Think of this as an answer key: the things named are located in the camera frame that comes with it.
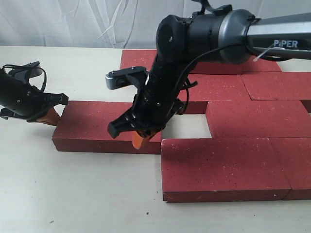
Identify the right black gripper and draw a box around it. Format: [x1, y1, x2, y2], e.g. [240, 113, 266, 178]
[107, 57, 192, 150]

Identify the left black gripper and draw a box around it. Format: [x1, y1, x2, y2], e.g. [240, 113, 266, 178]
[0, 72, 68, 126]

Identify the red brick with white specks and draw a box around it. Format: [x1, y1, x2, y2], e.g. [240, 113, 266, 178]
[185, 74, 250, 114]

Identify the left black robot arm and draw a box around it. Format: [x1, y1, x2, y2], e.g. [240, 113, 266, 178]
[0, 68, 69, 126]

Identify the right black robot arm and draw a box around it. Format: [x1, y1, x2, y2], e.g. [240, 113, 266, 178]
[105, 0, 311, 149]

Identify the red brick under back stack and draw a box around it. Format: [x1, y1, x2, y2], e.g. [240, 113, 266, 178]
[119, 49, 156, 71]

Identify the red brick right row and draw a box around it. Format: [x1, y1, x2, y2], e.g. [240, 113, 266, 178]
[241, 72, 311, 100]

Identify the red brick row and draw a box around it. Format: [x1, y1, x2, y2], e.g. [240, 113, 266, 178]
[241, 72, 311, 100]
[206, 100, 311, 138]

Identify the red brick middle row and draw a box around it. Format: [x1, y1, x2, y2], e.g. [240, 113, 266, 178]
[206, 100, 311, 138]

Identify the white fabric backdrop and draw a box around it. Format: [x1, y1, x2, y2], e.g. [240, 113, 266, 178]
[0, 0, 311, 49]

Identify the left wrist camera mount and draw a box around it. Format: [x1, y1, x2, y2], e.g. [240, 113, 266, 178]
[9, 61, 43, 79]

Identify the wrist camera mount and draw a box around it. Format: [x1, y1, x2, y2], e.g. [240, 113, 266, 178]
[105, 66, 149, 90]
[9, 61, 43, 79]

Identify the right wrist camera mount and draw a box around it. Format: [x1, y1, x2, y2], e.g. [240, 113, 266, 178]
[105, 66, 149, 90]

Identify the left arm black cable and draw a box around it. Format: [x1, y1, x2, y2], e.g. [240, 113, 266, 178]
[2, 63, 48, 94]

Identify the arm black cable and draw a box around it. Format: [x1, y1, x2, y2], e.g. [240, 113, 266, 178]
[2, 63, 48, 94]
[174, 41, 243, 115]

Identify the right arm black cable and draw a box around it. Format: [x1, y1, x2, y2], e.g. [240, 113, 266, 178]
[174, 41, 243, 115]

